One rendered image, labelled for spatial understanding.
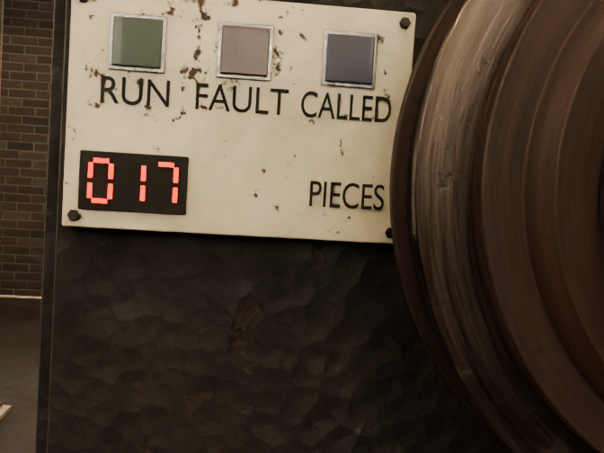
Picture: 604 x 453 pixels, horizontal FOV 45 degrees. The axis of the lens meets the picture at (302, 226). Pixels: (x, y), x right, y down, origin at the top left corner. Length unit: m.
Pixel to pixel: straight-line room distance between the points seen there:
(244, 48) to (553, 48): 0.23
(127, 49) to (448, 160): 0.26
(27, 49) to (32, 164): 0.98
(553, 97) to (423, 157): 0.08
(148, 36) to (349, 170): 0.18
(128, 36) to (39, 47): 6.27
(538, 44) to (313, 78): 0.19
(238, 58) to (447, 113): 0.18
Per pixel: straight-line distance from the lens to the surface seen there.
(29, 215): 6.77
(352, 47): 0.57
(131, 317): 0.60
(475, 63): 0.46
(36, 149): 6.76
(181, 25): 0.58
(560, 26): 0.46
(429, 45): 0.52
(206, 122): 0.57
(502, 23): 0.47
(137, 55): 0.57
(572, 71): 0.45
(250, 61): 0.57
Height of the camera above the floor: 1.10
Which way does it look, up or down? 3 degrees down
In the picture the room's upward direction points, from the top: 3 degrees clockwise
